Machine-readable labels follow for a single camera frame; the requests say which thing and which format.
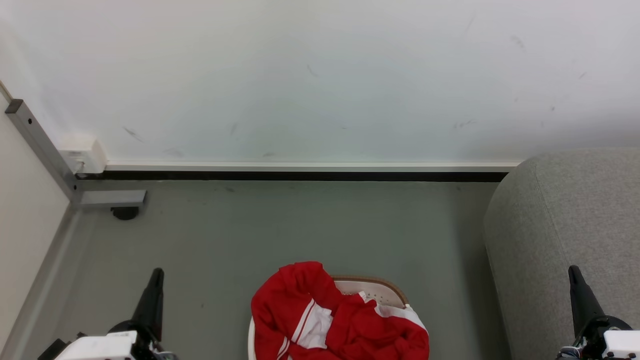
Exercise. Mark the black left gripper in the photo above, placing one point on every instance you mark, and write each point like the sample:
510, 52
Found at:
146, 348

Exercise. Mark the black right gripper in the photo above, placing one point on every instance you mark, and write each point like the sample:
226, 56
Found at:
592, 341

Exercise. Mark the red garment thin white stripes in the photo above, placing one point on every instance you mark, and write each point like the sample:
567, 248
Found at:
295, 295

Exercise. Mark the red shorts wide white band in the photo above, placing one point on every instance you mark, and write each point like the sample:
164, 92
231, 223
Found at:
380, 335

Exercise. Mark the white laundry basket brown rim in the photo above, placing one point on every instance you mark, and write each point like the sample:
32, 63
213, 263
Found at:
371, 290

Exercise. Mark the grey fabric sofa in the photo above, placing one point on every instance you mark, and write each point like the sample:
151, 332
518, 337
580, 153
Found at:
550, 225

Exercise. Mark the white and black baseboard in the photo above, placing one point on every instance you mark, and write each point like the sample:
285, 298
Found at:
300, 168

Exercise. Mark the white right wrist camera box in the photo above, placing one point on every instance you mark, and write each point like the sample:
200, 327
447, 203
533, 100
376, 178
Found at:
622, 345

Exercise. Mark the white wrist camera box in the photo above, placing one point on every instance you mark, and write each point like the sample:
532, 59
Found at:
97, 347
622, 345

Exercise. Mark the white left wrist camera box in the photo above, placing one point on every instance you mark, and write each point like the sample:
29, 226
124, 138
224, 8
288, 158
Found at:
97, 347

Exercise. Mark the black round frame foot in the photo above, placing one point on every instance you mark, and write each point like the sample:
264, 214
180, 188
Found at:
125, 213

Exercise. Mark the white wall junction box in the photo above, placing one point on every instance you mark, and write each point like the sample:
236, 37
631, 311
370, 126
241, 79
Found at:
86, 154

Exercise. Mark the grey metal frame post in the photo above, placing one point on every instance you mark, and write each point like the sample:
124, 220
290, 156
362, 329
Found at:
41, 146

